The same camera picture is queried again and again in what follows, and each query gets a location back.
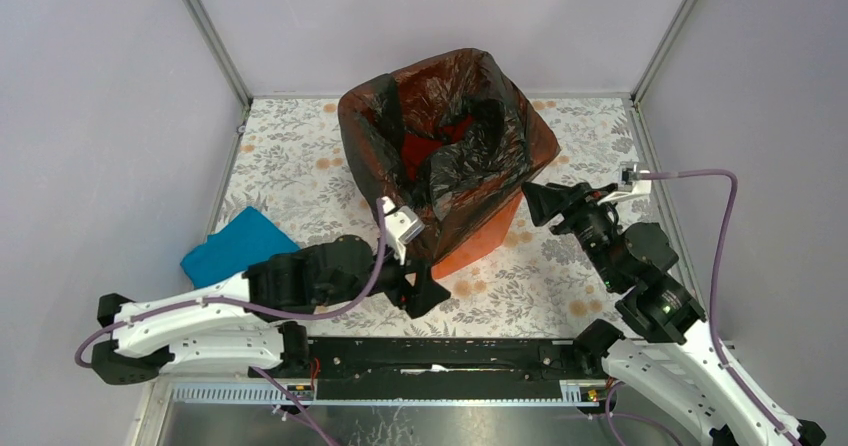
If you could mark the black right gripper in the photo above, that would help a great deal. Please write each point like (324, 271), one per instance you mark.
(571, 201)

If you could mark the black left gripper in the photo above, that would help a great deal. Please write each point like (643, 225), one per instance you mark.
(421, 297)

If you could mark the orange plastic trash bin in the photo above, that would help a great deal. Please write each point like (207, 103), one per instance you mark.
(477, 244)

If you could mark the black plastic trash bag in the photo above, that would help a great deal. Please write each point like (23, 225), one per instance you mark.
(374, 116)

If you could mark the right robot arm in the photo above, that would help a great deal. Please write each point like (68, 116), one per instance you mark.
(681, 368)

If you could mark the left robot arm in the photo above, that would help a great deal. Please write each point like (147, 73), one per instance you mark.
(256, 317)

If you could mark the blue folded cloth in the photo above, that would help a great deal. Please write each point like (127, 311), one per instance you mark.
(249, 238)

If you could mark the floral patterned table mat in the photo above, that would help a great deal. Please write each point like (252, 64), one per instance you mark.
(290, 166)

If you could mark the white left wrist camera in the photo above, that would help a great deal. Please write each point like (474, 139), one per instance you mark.
(402, 226)

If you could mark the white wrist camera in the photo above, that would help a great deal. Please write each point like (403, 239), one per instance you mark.
(402, 226)
(631, 185)

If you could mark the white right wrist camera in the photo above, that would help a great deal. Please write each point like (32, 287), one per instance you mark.
(631, 185)

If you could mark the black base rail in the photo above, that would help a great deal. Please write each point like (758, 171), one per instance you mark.
(414, 369)

